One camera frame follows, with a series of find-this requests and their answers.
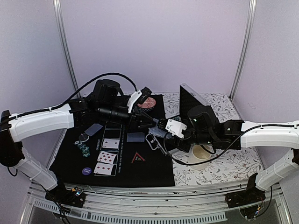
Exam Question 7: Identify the blue playing card deck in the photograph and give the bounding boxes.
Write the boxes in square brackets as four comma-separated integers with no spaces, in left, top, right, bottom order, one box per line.
[149,126,171,139]

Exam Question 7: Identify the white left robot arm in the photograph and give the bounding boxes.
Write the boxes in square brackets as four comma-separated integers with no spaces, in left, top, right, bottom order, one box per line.
[0,79,155,203]

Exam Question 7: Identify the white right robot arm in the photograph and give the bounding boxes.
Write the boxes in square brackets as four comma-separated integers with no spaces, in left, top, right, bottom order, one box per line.
[157,105,299,203]

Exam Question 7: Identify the clear acrylic dealer button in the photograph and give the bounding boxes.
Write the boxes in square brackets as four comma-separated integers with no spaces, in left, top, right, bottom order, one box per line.
[78,133,90,142]

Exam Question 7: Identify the red triangular all-in marker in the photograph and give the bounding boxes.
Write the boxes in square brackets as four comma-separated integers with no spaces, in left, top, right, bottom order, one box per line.
[131,152,146,163]

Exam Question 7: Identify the floral white tablecloth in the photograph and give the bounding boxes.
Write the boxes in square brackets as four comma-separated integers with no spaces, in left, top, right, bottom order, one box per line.
[80,92,262,187]

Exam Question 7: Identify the purple small blind button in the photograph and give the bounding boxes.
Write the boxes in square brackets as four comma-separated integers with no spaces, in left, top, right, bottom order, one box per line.
[82,167,92,175]

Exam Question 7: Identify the white ceramic mug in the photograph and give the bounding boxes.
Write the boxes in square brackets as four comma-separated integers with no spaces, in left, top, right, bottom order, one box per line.
[188,145,214,164]

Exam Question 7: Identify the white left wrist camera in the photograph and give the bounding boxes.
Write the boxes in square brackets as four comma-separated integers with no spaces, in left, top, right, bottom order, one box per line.
[127,87,152,113]

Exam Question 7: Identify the dealt blue card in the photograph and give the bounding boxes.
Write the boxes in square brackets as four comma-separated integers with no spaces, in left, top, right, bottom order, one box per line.
[127,132,145,142]
[84,123,103,137]

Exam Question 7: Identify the eight of diamonds card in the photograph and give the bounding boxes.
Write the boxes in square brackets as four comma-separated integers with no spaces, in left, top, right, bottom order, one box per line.
[97,151,117,164]

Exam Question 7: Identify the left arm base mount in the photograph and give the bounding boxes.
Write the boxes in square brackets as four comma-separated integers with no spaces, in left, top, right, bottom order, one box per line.
[45,182,86,208]

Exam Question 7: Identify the green blue poker chip stack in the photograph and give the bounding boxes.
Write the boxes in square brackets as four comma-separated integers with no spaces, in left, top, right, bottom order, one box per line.
[74,141,90,157]

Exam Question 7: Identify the three of diamonds card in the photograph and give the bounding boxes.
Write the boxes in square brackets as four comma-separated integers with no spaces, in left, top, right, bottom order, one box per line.
[102,138,120,149]

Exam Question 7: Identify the left aluminium frame post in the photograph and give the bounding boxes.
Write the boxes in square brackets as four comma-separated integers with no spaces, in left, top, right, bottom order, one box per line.
[53,0,78,91]

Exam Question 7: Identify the red patterned ceramic bowl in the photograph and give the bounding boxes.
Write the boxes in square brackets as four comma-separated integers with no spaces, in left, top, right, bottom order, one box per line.
[137,97,157,112]

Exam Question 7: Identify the aluminium frame post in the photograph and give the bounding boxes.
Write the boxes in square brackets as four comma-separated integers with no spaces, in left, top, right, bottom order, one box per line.
[53,0,78,91]
[229,0,257,101]

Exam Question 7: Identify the black poker table mat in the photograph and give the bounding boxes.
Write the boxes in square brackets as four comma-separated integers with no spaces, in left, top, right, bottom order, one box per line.
[48,94,176,188]

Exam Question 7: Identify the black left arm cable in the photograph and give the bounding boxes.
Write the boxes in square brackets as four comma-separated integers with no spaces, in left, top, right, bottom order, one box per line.
[0,72,138,126]

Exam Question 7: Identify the right aluminium frame post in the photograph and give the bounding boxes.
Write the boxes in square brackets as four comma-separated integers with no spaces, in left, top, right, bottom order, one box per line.
[229,0,257,101]

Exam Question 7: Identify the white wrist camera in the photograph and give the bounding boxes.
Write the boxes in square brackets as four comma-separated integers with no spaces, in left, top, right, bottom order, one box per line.
[165,119,187,139]
[127,87,152,113]

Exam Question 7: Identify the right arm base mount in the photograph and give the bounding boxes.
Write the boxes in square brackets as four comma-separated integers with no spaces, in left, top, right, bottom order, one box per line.
[225,173,266,219]

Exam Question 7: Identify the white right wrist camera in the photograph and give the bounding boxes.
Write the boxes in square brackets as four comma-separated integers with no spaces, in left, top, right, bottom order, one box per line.
[165,119,187,139]

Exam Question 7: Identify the aluminium front rail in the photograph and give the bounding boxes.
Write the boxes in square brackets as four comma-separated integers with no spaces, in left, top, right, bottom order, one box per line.
[21,181,292,224]

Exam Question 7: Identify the four of diamonds card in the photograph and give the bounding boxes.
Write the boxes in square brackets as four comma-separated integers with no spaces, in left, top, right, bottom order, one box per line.
[94,162,114,175]

